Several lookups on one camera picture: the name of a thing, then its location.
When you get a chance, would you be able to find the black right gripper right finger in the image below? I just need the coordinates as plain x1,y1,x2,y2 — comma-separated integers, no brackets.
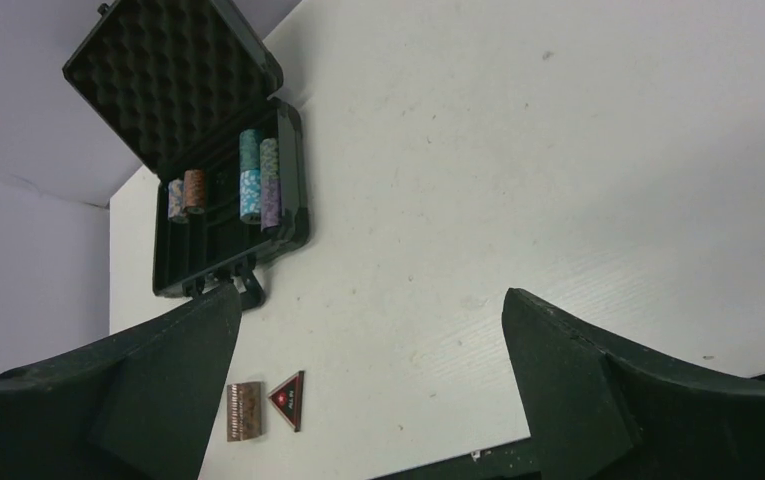
501,288,765,479

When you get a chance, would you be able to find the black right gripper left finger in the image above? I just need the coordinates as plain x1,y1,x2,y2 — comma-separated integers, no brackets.
0,286,242,479

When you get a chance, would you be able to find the brown chip stack on table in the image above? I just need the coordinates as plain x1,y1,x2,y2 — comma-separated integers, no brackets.
226,381,263,442

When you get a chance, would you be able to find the triangular all-in button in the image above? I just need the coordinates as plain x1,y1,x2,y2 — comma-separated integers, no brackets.
267,370,305,432

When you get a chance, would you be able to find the blue-grey chip stack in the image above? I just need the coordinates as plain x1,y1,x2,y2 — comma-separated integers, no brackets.
167,179,188,224

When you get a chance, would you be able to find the orange chip stack in case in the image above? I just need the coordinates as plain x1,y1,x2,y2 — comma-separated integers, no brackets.
183,169,207,215

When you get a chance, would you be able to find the light blue chip stack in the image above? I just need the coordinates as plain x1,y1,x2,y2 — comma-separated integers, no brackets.
239,169,262,225

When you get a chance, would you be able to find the purple chip stack right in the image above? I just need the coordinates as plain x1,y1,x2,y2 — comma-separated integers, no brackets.
260,177,281,231

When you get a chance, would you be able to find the teal chip stack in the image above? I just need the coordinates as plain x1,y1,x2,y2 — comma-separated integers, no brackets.
239,129,263,172

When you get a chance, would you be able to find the green-grey chip stack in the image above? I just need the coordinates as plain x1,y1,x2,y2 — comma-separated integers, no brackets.
259,138,280,181

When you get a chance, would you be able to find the black poker case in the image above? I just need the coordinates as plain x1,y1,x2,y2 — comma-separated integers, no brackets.
62,1,310,310

